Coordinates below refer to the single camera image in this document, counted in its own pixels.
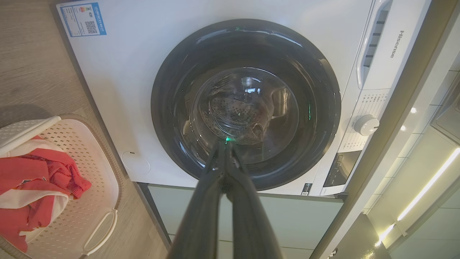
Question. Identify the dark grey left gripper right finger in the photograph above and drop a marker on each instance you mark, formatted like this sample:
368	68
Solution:
251	223

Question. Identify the round white filter cover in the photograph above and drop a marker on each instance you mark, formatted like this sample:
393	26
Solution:
136	163

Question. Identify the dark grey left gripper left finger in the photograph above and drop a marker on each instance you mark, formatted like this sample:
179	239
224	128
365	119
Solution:
196	223

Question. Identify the white detergent drawer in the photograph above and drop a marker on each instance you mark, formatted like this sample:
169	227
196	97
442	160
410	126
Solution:
399	43

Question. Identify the warm LED light strip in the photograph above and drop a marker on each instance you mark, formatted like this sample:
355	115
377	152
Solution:
427	187

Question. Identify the dark round glass washer door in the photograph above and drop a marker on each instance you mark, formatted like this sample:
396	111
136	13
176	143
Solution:
179	72

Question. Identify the white round washer dial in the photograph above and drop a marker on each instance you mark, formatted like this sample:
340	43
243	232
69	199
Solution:
366	125

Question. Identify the pale green cabinet door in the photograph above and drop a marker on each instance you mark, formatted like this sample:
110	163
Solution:
298	223

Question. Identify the grey countertop edge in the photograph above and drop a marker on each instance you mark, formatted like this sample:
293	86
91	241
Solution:
395	115

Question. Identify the white perforated laundry basket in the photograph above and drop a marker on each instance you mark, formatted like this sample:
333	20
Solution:
97	172

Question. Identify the small text sticker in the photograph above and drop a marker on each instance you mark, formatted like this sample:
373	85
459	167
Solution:
306	189

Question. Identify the black washer display panel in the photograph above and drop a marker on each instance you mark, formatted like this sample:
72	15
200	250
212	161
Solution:
341	169

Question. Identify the red and white garment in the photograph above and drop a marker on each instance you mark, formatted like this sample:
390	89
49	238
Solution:
32	180

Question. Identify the white front-load washing machine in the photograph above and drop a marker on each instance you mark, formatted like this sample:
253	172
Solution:
125	90

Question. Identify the blue energy label sticker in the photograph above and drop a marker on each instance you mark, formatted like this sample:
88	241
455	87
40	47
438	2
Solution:
82	19

